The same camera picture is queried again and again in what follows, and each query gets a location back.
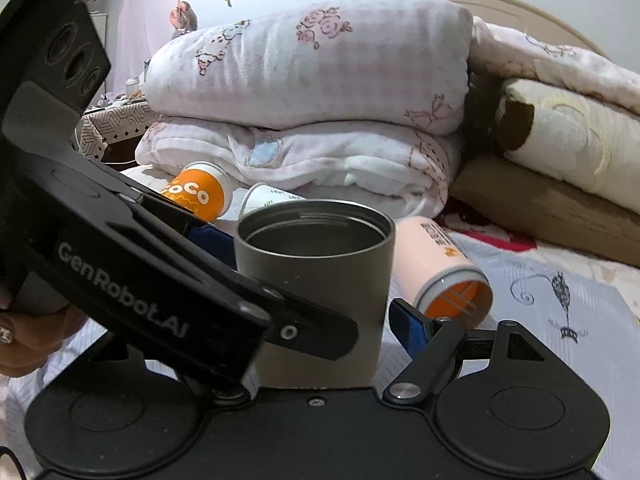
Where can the beige headboard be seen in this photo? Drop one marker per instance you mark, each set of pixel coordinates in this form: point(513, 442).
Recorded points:
point(540, 12)

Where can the orange paper cup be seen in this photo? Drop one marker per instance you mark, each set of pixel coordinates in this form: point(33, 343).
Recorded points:
point(200, 195)

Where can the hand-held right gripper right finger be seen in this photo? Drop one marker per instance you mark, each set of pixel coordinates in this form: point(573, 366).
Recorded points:
point(407, 327)

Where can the cream and brown rolled blanket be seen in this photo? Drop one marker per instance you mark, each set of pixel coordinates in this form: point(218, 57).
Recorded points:
point(565, 135)

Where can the brown pillow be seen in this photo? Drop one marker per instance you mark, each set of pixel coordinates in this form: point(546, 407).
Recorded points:
point(540, 210)

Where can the grey metal cup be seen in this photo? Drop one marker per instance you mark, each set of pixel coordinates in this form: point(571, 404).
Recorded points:
point(320, 305)

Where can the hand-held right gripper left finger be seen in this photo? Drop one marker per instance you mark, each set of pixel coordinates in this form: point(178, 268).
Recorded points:
point(227, 393)

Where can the pink cup with orange inside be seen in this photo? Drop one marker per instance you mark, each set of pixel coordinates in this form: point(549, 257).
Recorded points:
point(430, 255)

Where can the hanging plush toy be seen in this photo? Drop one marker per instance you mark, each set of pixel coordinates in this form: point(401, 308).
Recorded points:
point(183, 17)

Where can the table with patterned cloth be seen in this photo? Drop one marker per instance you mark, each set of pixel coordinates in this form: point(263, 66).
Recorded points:
point(117, 122)

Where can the pink floral folded quilt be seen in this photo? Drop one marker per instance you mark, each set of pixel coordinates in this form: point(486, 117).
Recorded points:
point(310, 65)

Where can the pale pink crumpled blanket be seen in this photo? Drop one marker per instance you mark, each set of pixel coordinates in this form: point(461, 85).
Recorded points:
point(550, 60)

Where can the pink curtain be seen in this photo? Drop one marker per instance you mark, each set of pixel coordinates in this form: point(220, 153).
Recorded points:
point(147, 25)

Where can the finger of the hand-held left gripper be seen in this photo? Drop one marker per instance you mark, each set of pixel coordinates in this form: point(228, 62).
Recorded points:
point(310, 332)
point(212, 247)

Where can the white printed bed sheet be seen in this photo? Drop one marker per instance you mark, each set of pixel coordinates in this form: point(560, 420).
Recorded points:
point(560, 300)

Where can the white paper cup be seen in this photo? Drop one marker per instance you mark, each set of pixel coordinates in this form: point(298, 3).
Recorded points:
point(265, 196)

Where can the person's left hand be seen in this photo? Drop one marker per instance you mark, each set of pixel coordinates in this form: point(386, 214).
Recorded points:
point(35, 335)

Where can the white folded blanket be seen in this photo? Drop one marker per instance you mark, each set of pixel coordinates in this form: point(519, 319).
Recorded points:
point(325, 165)

